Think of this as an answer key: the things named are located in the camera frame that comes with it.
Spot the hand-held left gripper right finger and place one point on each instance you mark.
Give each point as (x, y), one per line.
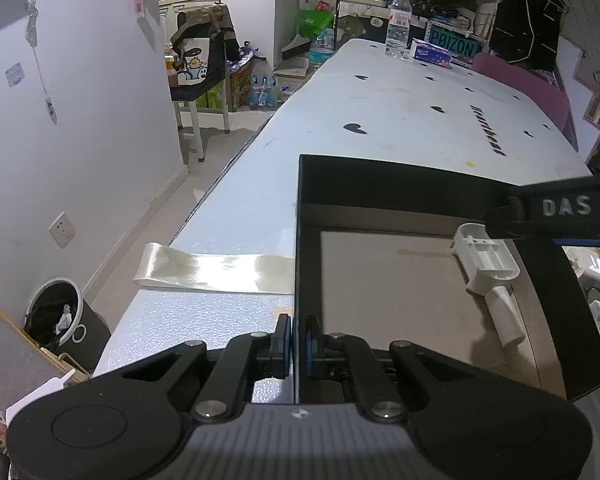
(311, 347)

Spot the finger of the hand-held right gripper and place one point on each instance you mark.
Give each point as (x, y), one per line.
(565, 207)

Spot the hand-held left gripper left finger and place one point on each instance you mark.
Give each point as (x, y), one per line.
(281, 347)

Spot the white lint roller holder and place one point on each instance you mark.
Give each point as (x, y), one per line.
(485, 260)

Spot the black box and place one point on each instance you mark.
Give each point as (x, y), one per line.
(395, 280)

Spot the pink chair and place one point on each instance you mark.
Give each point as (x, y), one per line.
(530, 85)

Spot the black hanging garment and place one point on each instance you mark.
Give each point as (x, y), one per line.
(527, 20)

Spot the teal licence plate sign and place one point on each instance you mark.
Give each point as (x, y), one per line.
(455, 47)

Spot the blue pink tissue pack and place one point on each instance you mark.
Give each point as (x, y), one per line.
(432, 54)

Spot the black round trash bin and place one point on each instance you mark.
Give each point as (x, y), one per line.
(55, 320)

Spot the clear plastic water bottle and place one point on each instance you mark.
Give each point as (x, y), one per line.
(398, 30)

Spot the pack of water bottles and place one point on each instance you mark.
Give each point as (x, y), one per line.
(264, 87)

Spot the wooden board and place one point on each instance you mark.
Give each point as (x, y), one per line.
(10, 330)

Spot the cartoon print tote bag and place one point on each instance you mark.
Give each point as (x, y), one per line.
(197, 50)

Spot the green plastic bag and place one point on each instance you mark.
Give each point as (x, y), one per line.
(315, 21)

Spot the white wall outlet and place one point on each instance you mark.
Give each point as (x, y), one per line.
(62, 230)

